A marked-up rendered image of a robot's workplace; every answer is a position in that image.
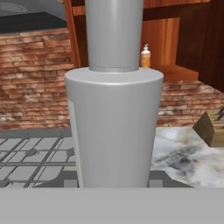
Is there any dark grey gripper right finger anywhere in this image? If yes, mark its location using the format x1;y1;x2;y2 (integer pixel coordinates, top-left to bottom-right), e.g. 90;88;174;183
148;170;194;189

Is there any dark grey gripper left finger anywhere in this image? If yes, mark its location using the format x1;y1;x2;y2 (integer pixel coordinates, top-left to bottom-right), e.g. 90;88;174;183
35;170;81;189

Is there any amber soap dispenser white pump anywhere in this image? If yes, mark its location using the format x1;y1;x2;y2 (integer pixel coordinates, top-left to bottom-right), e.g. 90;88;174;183
140;43;152;69

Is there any dark wooden cabinet door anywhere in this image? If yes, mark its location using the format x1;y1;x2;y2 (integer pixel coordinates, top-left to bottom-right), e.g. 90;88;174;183
175;0;224;94

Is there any grey hob with black grates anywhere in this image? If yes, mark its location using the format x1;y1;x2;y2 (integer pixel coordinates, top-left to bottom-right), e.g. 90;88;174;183
0;129;78;189

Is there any wooden knife block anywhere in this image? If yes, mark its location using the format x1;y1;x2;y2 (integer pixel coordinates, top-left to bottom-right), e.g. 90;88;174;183
192;106;224;148

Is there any grey range hood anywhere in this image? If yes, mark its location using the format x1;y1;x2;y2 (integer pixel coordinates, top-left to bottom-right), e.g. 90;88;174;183
0;0;69;34

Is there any open wooden wall cabinet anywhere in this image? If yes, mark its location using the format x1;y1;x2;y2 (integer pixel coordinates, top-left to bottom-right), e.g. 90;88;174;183
62;0;224;84

